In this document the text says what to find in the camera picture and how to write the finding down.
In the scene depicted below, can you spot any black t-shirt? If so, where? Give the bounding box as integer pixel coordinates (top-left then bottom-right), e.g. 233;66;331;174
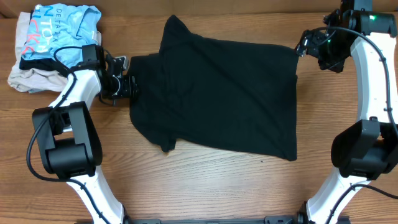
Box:
128;16;299;161

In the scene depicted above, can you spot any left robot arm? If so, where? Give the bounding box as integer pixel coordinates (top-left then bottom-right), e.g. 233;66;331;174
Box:
26;44;139;223

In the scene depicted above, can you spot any folded black garment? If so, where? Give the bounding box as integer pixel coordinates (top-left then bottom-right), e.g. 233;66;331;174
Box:
19;58;81;78

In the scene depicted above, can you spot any light blue printed shirt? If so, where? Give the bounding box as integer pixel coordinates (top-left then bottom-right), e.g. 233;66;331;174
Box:
21;3;101;67

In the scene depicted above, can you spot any beige folded garment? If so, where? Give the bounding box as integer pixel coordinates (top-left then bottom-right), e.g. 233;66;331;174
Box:
7;11;103;94

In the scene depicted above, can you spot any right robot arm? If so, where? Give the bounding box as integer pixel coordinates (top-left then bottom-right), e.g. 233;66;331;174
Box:
291;1;397;223

